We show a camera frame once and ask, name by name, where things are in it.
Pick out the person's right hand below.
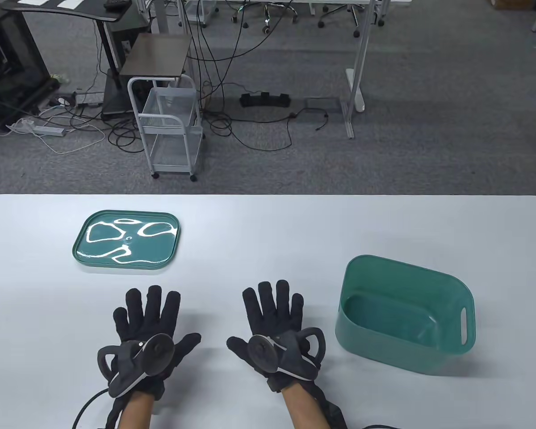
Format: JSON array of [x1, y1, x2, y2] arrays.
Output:
[[226, 280, 318, 394]]

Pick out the person's left hand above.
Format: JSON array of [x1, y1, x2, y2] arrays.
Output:
[[112, 286, 202, 401]]

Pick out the green plastic box lid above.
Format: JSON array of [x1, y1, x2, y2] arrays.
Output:
[[73, 210, 182, 270]]

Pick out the green plastic storage box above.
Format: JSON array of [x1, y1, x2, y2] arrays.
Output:
[[335, 255, 475, 375]]

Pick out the person's right forearm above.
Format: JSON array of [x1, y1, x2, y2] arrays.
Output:
[[282, 387, 329, 429]]

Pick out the person's left forearm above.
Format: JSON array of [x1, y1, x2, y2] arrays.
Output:
[[118, 393, 155, 429]]

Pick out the black left hand controller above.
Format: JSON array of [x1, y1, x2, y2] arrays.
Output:
[[97, 334, 176, 398]]

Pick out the black hand controller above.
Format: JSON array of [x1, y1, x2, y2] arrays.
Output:
[[248, 328, 326, 381], [97, 334, 176, 398]]

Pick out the black right hand controller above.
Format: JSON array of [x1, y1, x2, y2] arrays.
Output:
[[248, 328, 326, 381]]

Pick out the white power strip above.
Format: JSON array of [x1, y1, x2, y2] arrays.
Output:
[[7, 123, 66, 137]]

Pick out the black foot pedal unit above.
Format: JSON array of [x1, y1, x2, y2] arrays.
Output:
[[239, 93, 292, 108]]

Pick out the grey flat floor panel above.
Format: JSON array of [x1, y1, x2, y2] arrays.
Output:
[[305, 97, 343, 110]]

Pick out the brown side table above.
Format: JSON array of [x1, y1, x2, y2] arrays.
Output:
[[120, 35, 193, 77]]

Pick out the black computer case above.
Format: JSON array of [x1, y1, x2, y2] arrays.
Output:
[[0, 8, 54, 131]]

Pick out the chrome office chair base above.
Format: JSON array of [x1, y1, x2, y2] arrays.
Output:
[[231, 0, 300, 34]]

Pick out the black office chair base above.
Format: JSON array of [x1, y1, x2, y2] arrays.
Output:
[[317, 0, 385, 38]]

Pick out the black standing desk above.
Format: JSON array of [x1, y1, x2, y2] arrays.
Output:
[[2, 0, 151, 120]]

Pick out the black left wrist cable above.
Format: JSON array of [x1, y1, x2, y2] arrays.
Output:
[[73, 388, 113, 429]]

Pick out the long black floor cable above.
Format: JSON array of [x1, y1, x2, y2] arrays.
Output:
[[205, 107, 329, 151]]

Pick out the white floor cable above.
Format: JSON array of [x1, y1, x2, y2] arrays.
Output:
[[36, 124, 106, 155]]

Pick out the white wire rolling cart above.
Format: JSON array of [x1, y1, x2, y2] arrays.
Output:
[[128, 75, 205, 181]]

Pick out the white desk leg frame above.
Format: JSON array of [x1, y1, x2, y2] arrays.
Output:
[[342, 0, 376, 139]]

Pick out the hanging black cables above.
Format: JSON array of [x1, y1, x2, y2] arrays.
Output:
[[179, 0, 295, 112]]

